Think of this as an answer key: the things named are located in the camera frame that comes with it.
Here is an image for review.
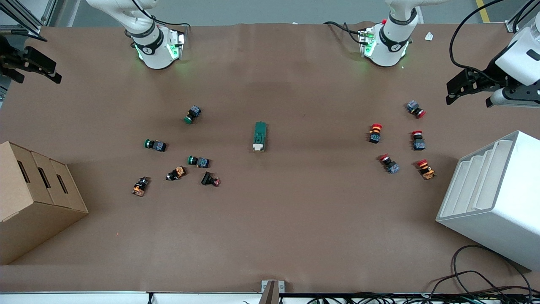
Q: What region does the black left base cable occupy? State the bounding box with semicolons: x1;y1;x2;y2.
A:
323;20;365;45

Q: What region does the white stepped plastic rack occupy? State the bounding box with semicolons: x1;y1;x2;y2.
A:
435;130;540;271

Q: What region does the black right base cable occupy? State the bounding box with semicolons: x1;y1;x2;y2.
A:
129;0;192;29

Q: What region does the brown paper table cover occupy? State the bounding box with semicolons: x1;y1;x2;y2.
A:
0;22;540;293

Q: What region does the aluminium frame profile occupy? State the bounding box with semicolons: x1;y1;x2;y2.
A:
0;0;68;35
506;0;540;33

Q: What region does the black push button orange body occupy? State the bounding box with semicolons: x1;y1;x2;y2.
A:
165;166;187;182
131;176;150;197

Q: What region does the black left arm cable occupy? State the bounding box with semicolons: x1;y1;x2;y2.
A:
449;0;507;76

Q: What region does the green load switch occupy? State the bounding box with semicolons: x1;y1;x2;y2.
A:
252;122;268;152

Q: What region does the black base cable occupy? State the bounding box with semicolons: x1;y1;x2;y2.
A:
323;20;365;45
129;0;192;29

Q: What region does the grey metal bracket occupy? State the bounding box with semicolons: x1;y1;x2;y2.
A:
258;280;286;304

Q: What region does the black switch block red tip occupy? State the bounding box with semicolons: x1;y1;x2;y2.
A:
200;171;221;187

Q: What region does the black cable bundle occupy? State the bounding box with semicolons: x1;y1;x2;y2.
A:
306;291;540;304

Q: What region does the brown cardboard box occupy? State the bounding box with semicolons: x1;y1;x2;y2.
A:
0;141;89;266

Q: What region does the black looped cable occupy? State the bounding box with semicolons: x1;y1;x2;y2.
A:
430;244;540;304

